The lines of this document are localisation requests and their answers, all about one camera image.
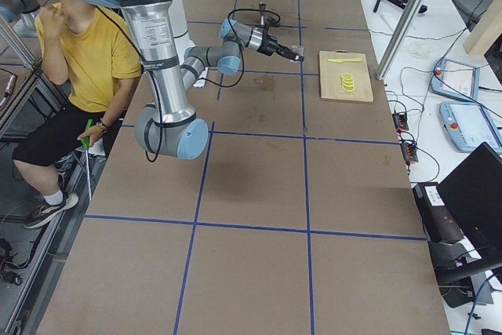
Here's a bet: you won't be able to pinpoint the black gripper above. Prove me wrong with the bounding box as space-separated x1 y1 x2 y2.
257 34 304 63

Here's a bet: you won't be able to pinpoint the clear glass beaker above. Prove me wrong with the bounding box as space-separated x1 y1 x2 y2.
291 46 304 63

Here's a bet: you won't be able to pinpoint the steel double jigger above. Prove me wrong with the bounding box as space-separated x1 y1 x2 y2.
258 2 267 27

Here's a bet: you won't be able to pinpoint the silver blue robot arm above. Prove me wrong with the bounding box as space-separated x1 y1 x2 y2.
81 0 304 159

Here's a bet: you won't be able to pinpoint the yellow plastic knife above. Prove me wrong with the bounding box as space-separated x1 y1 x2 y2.
327 58 362 64

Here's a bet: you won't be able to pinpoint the bamboo cutting board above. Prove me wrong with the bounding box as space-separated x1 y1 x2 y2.
318 51 373 103

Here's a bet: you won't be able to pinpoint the crumpled white plastic wrap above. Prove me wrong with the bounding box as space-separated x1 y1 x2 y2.
405 42 434 60

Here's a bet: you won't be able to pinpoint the upper orange circuit board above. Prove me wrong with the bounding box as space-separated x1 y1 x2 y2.
391 112 409 131

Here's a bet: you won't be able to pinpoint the orange circuit board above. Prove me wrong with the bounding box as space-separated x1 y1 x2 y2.
400 140 419 166
391 112 409 131

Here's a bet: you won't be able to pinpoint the lower orange circuit board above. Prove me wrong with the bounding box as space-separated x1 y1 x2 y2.
400 140 419 166

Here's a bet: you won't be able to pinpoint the upper blue teach pendant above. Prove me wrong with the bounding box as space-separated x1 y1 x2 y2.
431 58 480 101

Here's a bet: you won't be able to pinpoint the blue teach pendant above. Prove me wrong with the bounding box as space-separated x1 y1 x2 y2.
439 101 501 154
431 58 480 101

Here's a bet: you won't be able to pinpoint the lower blue teach pendant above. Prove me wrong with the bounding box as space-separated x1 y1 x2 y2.
439 101 501 154

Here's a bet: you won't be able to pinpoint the person in yellow shirt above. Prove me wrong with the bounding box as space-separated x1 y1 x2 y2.
12 0 141 229

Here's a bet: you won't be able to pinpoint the black desktop box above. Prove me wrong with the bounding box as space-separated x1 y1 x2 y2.
413 182 464 245

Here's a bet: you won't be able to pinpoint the black computer monitor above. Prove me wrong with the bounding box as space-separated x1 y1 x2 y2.
429 142 501 308

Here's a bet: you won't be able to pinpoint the aluminium frame post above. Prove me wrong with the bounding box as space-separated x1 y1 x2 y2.
376 0 423 80

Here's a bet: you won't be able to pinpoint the green handled scissors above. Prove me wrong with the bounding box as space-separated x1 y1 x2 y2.
81 136 92 201

